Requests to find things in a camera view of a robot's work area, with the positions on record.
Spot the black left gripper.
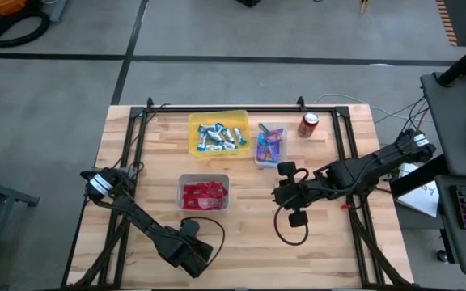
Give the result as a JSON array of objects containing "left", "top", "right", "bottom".
[{"left": 158, "top": 220, "right": 212, "bottom": 276}]

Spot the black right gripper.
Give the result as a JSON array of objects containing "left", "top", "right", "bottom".
[{"left": 272, "top": 161, "right": 319, "bottom": 228}]

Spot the clear plastic bin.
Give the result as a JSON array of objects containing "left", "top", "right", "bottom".
[{"left": 254, "top": 121, "right": 289, "bottom": 169}]

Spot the red soda can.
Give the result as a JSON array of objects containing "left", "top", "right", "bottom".
[{"left": 297, "top": 111, "right": 320, "bottom": 139}]

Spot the yellow plastic bin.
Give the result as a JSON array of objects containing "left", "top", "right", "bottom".
[{"left": 188, "top": 109, "right": 252, "bottom": 158}]

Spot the black desk support beam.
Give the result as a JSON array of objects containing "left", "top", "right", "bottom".
[{"left": 389, "top": 154, "right": 449, "bottom": 200}]

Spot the white paper sheet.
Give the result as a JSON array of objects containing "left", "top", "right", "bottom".
[{"left": 396, "top": 161, "right": 441, "bottom": 219}]

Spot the grey metal bench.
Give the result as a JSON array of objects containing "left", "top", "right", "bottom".
[{"left": 0, "top": 163, "right": 40, "bottom": 291}]

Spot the black desk pole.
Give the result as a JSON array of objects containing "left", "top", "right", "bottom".
[{"left": 436, "top": 34, "right": 466, "bottom": 88}]

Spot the grey metal box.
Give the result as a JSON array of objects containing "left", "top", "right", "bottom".
[{"left": 48, "top": 0, "right": 69, "bottom": 24}]

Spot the orange shop vacuum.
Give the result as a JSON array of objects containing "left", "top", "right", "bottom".
[{"left": 0, "top": 0, "right": 28, "bottom": 17}]

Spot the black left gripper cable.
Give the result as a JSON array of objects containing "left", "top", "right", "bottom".
[{"left": 192, "top": 216, "right": 227, "bottom": 266}]

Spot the white handled plastic bin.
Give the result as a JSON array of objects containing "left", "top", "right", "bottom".
[{"left": 176, "top": 173, "right": 231, "bottom": 213}]

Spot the white floor cable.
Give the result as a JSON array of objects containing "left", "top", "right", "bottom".
[{"left": 311, "top": 93, "right": 435, "bottom": 123}]

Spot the black aluminium table frame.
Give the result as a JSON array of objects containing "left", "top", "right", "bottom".
[{"left": 61, "top": 105, "right": 414, "bottom": 291}]

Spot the black floor cable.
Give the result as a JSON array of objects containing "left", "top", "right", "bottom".
[{"left": 373, "top": 95, "right": 430, "bottom": 151}]

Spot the black vacuum hose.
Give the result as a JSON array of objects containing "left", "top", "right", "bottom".
[{"left": 0, "top": 6, "right": 51, "bottom": 49}]

